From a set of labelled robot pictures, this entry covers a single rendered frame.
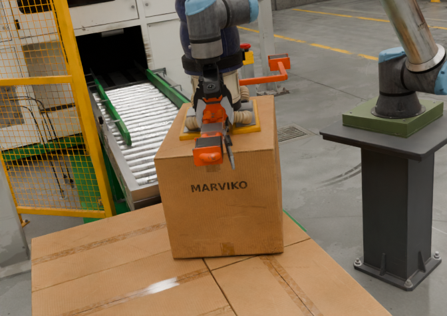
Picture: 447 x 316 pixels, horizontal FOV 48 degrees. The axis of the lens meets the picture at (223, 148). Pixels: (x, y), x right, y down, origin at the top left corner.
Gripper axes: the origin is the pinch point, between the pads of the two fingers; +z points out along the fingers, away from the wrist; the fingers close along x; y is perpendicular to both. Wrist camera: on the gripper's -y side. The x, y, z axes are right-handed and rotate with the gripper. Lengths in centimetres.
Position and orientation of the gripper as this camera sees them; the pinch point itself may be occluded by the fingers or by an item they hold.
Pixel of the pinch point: (215, 124)
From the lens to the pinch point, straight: 151.2
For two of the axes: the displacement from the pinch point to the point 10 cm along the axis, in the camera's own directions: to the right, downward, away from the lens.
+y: 0.2, -3.7, 9.3
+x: -9.9, 1.0, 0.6
